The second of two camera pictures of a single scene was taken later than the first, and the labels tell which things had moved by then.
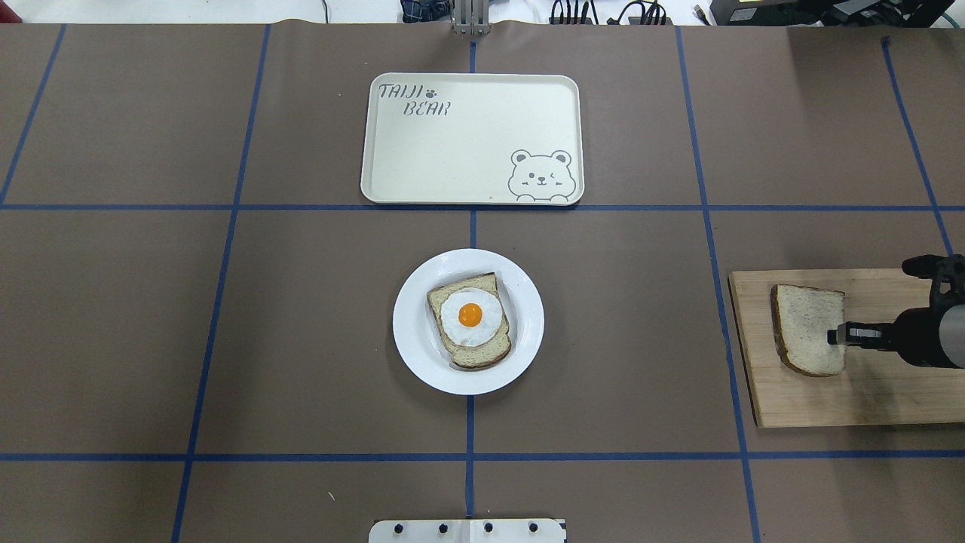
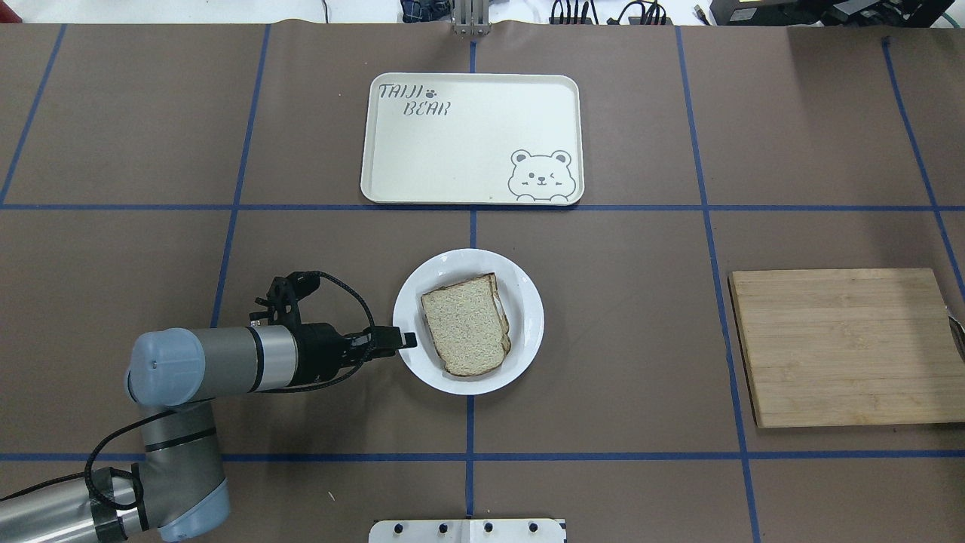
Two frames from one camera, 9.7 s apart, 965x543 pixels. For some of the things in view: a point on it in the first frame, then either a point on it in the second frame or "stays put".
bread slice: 802,317 to 469,324
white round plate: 467,320 stays put
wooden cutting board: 876,388 stays put
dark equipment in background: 853,13 stays put
